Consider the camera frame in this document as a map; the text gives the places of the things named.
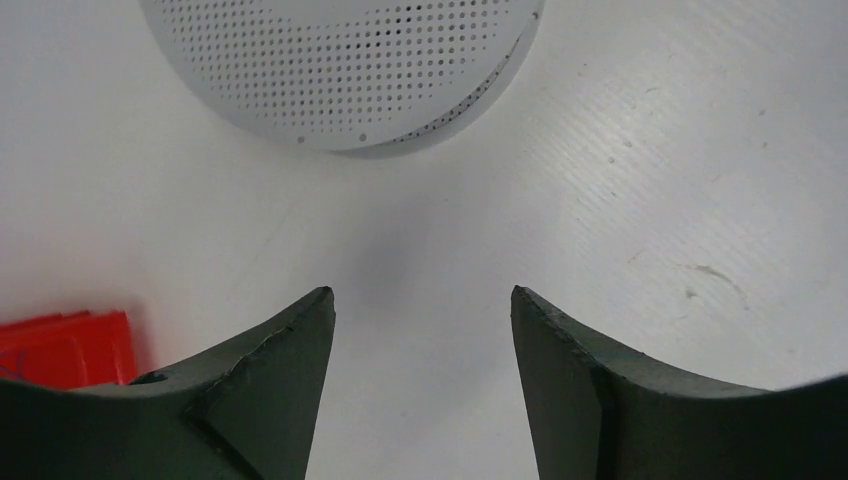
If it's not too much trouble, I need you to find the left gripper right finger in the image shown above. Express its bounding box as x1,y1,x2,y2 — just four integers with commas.
511,286,847,479

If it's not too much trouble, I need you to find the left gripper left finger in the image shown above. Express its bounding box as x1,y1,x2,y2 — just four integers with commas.
1,286,336,479

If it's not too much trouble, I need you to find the white perforated spool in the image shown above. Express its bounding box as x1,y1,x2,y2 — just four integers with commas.
141,0,544,155

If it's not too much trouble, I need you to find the red plastic bin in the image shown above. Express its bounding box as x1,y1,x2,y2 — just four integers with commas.
1,310,138,390

